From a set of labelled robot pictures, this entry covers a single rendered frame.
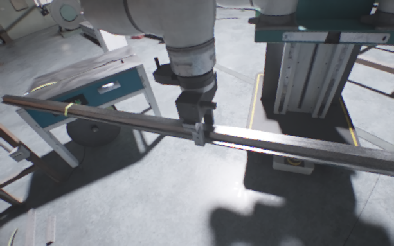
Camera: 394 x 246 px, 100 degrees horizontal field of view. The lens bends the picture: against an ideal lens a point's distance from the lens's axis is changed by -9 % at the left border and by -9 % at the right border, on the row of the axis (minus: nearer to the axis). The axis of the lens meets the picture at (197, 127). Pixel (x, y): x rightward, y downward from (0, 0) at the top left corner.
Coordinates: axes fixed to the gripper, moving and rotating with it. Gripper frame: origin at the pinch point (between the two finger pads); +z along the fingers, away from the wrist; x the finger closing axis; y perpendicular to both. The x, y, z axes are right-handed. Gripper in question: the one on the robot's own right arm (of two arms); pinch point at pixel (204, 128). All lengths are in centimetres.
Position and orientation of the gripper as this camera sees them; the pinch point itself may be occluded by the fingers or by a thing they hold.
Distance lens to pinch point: 47.7
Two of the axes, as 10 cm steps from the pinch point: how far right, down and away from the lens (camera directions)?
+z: 1.4, 7.1, 6.9
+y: 9.3, 1.5, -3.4
